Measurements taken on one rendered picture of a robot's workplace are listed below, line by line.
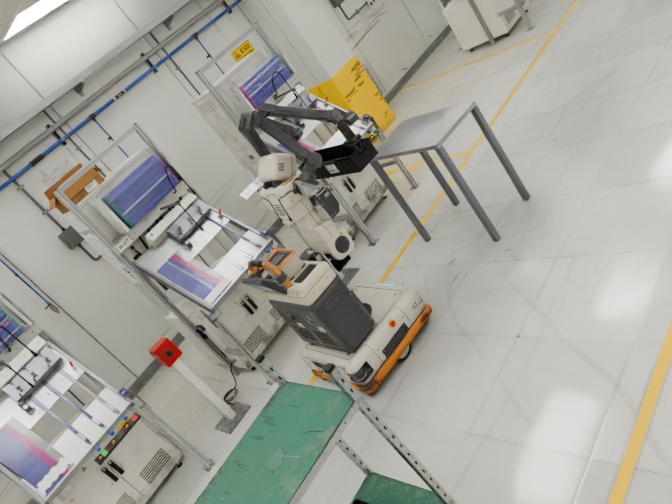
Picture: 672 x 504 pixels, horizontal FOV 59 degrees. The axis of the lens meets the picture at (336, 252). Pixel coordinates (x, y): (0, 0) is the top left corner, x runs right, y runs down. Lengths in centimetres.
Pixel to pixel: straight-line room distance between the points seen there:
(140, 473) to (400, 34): 653
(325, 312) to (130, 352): 306
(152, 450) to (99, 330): 181
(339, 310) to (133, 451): 178
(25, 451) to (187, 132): 359
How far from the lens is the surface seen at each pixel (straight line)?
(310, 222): 342
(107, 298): 589
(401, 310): 353
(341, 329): 333
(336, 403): 203
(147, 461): 438
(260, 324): 464
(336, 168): 352
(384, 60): 837
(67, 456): 394
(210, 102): 515
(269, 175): 333
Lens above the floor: 208
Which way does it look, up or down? 23 degrees down
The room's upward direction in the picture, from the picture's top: 38 degrees counter-clockwise
